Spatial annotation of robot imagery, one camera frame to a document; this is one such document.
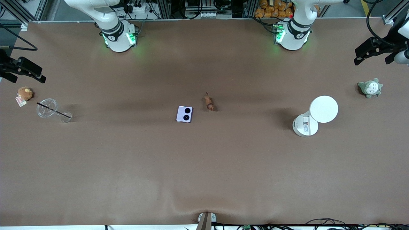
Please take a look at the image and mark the aluminium frame post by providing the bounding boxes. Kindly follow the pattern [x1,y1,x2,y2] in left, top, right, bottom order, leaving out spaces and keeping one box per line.
[382,5,405,25]
[3,0,34,25]
[158,0,172,19]
[244,0,258,18]

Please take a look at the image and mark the white round TCL lamp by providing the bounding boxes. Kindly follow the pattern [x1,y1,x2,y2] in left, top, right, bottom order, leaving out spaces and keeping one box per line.
[292,96,339,137]

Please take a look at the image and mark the clear plastic lidded cup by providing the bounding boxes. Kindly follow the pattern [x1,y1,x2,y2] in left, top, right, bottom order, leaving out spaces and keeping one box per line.
[36,98,73,123]

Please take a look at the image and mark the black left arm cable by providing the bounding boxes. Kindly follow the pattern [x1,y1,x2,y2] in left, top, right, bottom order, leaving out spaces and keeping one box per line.
[366,0,389,42]

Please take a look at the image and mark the black drinking straw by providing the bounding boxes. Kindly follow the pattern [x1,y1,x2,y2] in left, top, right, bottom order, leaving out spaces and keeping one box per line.
[37,102,72,119]

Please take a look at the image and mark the lilac flip phone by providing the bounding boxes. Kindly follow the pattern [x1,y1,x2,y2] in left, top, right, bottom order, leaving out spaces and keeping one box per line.
[176,106,194,123]

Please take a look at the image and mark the brown lion statue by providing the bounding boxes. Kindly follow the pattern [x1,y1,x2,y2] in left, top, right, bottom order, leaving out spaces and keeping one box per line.
[204,92,215,111]

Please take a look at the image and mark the white power strip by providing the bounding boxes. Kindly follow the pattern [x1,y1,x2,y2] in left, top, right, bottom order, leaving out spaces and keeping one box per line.
[127,1,148,14]

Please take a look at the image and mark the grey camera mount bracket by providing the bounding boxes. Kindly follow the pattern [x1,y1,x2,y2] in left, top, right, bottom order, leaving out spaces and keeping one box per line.
[197,211,217,230]

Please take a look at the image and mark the brown plush keychain with tag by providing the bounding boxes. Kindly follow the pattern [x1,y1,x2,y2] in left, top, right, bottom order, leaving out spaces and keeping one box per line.
[15,86,35,107]

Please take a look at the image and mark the grey Totoro plush toy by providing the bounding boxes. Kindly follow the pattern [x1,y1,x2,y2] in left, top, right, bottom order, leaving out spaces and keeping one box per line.
[358,78,383,99]

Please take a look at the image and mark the brown table cover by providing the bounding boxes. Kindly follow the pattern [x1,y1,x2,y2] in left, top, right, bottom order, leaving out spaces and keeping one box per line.
[0,18,409,226]

